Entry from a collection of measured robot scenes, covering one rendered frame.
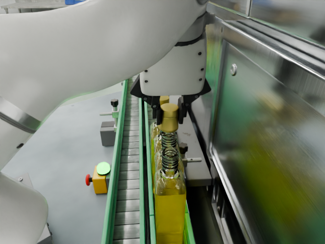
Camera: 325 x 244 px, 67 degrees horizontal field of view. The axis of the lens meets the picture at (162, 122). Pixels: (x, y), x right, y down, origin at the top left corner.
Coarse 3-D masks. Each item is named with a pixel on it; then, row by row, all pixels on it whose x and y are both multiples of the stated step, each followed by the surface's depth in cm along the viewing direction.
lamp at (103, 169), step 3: (102, 162) 83; (105, 162) 83; (99, 165) 82; (102, 165) 82; (105, 165) 82; (108, 165) 82; (99, 168) 81; (102, 168) 81; (105, 168) 81; (108, 168) 82; (99, 171) 81; (102, 171) 80; (105, 171) 81; (108, 171) 82; (99, 174) 81; (102, 174) 81; (105, 174) 81
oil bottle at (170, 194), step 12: (156, 180) 44; (168, 180) 43; (180, 180) 43; (156, 192) 43; (168, 192) 43; (180, 192) 43; (156, 204) 44; (168, 204) 44; (180, 204) 44; (156, 216) 46; (168, 216) 46; (180, 216) 46; (156, 228) 48; (168, 228) 48; (180, 228) 48; (156, 240) 50; (168, 240) 50; (180, 240) 50
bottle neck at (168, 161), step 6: (162, 150) 42; (168, 150) 43; (174, 150) 42; (162, 156) 41; (168, 156) 40; (174, 156) 41; (162, 162) 42; (168, 162) 41; (174, 162) 41; (162, 168) 43; (168, 168) 42; (174, 168) 42; (162, 174) 43; (168, 174) 42; (174, 174) 43
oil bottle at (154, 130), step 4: (152, 124) 59; (156, 124) 58; (152, 128) 58; (156, 128) 58; (152, 132) 58; (156, 132) 57; (152, 136) 58; (152, 140) 58; (152, 144) 59; (152, 148) 59; (152, 152) 60; (152, 156) 61; (152, 160) 61; (152, 164) 62; (152, 168) 63; (152, 172) 64; (152, 176) 64; (152, 180) 65; (152, 184) 66; (152, 188) 67
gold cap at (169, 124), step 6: (162, 108) 43; (168, 108) 43; (174, 108) 43; (162, 114) 43; (168, 114) 43; (174, 114) 43; (162, 120) 44; (168, 120) 43; (174, 120) 44; (162, 126) 44; (168, 126) 44; (174, 126) 44; (168, 132) 44
